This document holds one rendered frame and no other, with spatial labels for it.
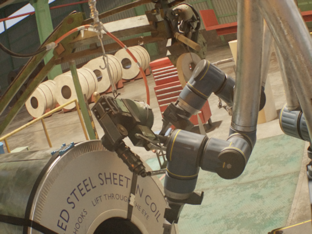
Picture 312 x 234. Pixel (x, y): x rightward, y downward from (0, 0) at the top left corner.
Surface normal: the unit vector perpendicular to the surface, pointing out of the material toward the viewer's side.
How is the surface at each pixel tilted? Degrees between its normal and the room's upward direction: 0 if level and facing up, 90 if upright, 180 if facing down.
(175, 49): 123
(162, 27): 90
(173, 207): 25
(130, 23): 50
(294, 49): 92
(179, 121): 65
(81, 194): 90
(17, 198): 32
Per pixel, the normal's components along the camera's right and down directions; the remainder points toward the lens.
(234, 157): -0.31, 0.18
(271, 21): -0.78, 0.42
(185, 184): 0.17, 0.36
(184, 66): 0.60, -0.02
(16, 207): -0.47, -0.59
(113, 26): -0.36, -0.41
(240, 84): -0.69, 0.19
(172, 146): -0.30, -0.05
